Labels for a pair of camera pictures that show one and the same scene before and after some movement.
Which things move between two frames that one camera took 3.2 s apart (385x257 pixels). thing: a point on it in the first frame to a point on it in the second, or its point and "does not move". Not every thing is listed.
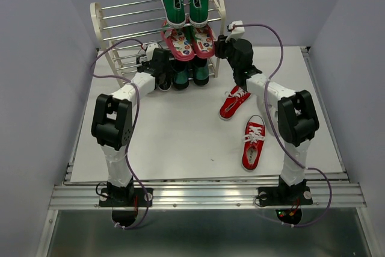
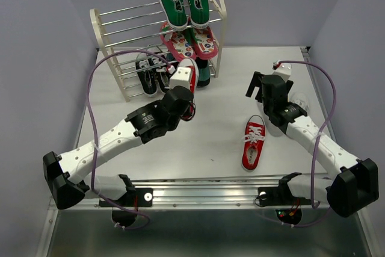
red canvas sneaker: x=254 y=140 does not move
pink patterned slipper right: x=205 y=42 does not move
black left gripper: x=167 y=68 to x=187 y=112
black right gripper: x=221 y=44 to x=256 y=81
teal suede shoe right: x=201 y=73 does not move
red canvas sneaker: x=234 y=100 to x=190 y=63
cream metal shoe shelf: x=127 y=32 does not move
